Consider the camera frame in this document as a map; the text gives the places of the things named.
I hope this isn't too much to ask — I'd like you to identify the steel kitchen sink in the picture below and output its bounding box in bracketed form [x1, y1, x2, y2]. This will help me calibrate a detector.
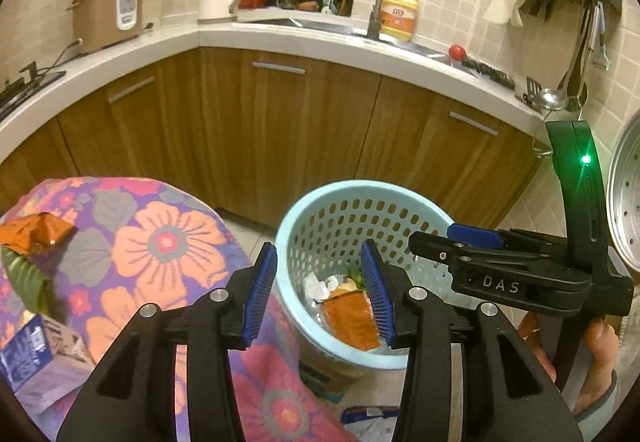
[245, 17, 446, 58]

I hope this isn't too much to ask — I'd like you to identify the hanging kitchen peeler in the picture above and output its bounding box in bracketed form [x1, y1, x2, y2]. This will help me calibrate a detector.
[590, 2, 611, 70]

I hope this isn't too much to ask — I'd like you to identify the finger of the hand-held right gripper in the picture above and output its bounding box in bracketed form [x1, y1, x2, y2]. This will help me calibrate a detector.
[446, 222, 568, 250]
[409, 231, 571, 273]

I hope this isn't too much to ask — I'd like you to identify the rice cooker power cable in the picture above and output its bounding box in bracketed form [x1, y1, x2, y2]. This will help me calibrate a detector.
[20, 37, 83, 78]

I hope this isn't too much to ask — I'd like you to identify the floral tablecloth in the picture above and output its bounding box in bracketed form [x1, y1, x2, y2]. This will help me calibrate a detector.
[0, 176, 351, 442]

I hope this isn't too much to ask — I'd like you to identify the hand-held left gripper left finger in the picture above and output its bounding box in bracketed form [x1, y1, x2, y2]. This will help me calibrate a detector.
[56, 242, 278, 442]

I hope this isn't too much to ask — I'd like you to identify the dark long brush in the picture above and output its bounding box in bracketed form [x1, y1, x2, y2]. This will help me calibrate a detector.
[461, 56, 516, 90]

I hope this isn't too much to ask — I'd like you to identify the pale hanging cloth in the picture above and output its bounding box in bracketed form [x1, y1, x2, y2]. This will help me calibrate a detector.
[482, 0, 528, 28]

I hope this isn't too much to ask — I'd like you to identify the brown rice cooker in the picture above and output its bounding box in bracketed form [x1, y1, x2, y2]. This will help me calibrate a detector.
[66, 0, 148, 56]

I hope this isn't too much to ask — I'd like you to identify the kitchen counter with wooden cabinets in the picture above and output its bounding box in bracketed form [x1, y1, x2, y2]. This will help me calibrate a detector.
[0, 7, 556, 233]

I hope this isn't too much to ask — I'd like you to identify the yellow detergent bottle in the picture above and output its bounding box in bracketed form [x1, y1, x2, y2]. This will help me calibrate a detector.
[378, 0, 421, 43]

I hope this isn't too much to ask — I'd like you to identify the cardboard box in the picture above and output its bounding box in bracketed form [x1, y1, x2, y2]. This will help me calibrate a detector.
[297, 354, 368, 405]

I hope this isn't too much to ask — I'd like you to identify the large green leaf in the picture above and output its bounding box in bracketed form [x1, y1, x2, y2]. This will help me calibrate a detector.
[0, 247, 53, 315]

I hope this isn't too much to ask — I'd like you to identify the steel ladle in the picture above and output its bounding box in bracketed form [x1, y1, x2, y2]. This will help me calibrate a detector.
[537, 5, 593, 112]

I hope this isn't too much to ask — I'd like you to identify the white tissue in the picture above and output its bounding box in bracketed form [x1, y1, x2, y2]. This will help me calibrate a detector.
[302, 272, 331, 308]

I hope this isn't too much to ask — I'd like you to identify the orange snack wrapper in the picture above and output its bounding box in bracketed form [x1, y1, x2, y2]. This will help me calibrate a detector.
[322, 289, 383, 352]
[0, 212, 78, 255]

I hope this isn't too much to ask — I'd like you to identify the black gas stove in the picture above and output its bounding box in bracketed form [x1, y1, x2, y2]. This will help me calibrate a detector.
[0, 62, 67, 123]

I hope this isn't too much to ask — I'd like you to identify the light blue plastic basket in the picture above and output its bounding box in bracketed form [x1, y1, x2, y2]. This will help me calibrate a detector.
[275, 179, 473, 370]

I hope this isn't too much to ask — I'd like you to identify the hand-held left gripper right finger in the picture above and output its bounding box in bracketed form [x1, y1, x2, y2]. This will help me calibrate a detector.
[361, 239, 583, 442]

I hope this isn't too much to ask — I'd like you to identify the person's right hand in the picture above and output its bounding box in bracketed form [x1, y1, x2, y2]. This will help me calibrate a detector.
[517, 309, 621, 415]

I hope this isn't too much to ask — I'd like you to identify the person's right forearm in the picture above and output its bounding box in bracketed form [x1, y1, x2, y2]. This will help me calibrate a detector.
[570, 369, 621, 433]

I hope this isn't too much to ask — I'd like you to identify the blue white packet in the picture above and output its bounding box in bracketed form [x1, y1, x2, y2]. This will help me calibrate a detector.
[341, 404, 401, 442]

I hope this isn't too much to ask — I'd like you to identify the blue milk carton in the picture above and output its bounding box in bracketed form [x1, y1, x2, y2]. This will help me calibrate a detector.
[0, 313, 96, 415]

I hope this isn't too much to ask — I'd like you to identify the perforated steel steamer plate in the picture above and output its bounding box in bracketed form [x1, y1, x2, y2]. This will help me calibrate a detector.
[604, 111, 640, 273]

